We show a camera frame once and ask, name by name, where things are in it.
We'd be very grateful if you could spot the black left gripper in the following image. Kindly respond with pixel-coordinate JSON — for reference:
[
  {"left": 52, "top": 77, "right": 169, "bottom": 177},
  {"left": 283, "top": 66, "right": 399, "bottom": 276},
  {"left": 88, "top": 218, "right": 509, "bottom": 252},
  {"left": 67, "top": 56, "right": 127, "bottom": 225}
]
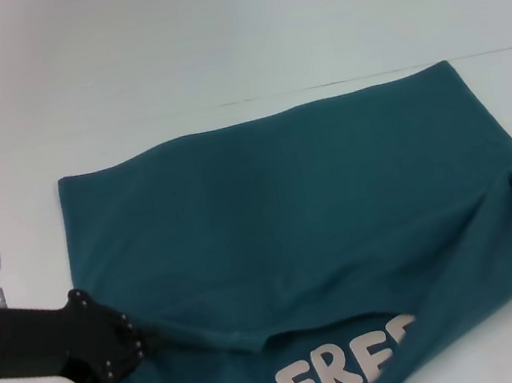
[{"left": 0, "top": 277, "right": 152, "bottom": 383}]

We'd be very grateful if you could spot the teal blue shirt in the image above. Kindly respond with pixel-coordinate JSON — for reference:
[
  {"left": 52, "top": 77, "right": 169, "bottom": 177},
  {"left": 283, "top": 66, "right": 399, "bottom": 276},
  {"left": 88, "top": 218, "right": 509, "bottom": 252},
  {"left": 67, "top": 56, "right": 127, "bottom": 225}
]
[{"left": 45, "top": 48, "right": 512, "bottom": 383}]

